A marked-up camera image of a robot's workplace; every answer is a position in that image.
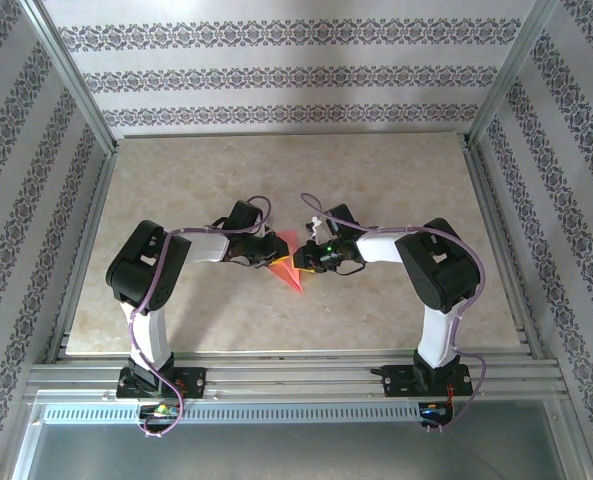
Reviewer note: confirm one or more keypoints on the red cloth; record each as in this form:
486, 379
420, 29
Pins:
288, 275

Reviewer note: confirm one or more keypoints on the grey metal tray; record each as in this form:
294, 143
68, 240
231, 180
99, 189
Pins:
286, 455

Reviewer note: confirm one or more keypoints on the aluminium right side rail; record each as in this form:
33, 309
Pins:
500, 240

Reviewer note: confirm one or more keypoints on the aluminium left side rail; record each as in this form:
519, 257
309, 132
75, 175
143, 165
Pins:
85, 250

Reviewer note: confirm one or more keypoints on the thin white wall-side rail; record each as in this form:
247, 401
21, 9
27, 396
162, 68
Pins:
276, 135

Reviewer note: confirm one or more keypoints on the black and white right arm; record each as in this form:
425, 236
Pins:
441, 270

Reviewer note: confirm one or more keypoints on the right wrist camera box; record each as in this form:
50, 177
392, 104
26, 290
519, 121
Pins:
316, 227

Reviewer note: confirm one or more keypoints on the aluminium left frame post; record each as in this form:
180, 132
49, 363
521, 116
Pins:
71, 75

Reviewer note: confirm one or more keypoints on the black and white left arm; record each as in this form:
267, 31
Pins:
141, 270

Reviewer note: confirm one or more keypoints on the aluminium right frame post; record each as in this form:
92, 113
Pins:
510, 75

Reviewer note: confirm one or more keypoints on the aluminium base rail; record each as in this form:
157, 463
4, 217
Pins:
286, 375

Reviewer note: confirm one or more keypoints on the aluminium frame post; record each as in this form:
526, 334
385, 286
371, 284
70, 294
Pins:
71, 75
510, 75

